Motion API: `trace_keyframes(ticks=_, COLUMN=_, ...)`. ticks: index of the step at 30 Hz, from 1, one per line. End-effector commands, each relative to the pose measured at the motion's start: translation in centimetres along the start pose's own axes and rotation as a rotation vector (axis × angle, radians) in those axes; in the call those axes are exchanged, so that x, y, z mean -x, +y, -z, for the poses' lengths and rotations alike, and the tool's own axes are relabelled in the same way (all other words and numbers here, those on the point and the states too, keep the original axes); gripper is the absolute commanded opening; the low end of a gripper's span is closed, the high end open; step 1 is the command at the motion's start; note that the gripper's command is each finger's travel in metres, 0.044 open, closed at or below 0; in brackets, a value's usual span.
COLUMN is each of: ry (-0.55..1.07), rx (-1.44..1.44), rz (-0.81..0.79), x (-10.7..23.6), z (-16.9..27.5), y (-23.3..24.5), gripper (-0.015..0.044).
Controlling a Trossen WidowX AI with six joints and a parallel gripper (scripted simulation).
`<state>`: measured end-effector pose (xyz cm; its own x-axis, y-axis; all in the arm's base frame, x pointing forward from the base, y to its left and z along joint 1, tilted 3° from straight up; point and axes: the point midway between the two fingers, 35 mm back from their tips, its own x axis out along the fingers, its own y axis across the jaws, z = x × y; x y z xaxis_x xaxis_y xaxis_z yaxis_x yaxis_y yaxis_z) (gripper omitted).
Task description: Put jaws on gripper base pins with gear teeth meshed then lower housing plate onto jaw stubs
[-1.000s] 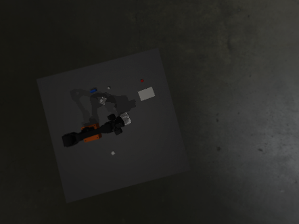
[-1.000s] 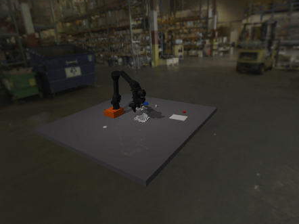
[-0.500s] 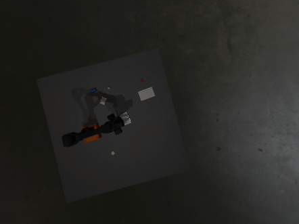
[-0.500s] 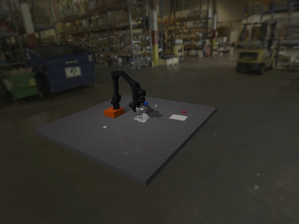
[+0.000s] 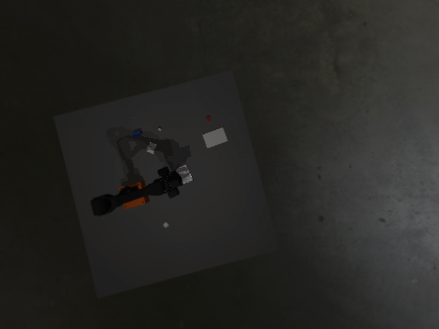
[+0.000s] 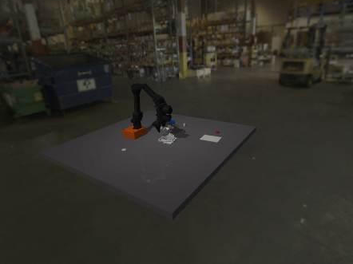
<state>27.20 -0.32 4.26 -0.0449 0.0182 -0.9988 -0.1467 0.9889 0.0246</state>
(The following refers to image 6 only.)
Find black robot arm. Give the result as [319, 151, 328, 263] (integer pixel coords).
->
[131, 83, 173, 129]

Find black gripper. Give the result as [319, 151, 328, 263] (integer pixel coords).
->
[152, 113, 167, 132]

